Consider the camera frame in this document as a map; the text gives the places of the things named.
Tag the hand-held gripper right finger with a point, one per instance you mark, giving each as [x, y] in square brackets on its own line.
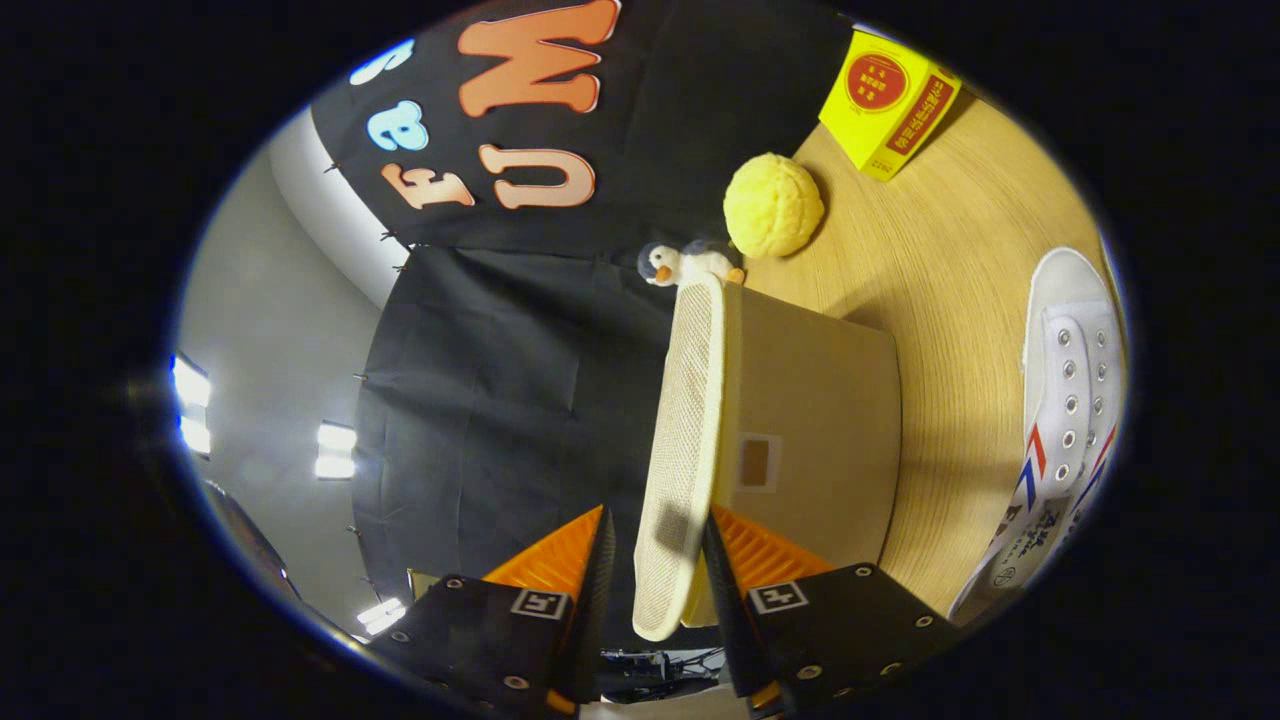
[730, 610]

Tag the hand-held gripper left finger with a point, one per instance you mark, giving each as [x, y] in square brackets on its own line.
[595, 600]

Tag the beige fabric storage box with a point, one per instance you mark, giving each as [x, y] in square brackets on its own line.
[820, 420]

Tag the white shoe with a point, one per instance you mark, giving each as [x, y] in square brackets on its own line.
[1075, 380]

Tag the dark floor equipment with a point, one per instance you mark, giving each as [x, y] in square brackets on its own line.
[650, 675]

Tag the ceiling light panel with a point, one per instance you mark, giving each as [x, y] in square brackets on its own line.
[192, 400]
[382, 615]
[335, 450]

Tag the penguin plush toy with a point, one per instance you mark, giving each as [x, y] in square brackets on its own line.
[685, 263]

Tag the yellow bun-shaped plush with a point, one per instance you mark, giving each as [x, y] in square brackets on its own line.
[772, 205]

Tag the yellow book with red label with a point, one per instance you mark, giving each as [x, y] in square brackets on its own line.
[880, 90]

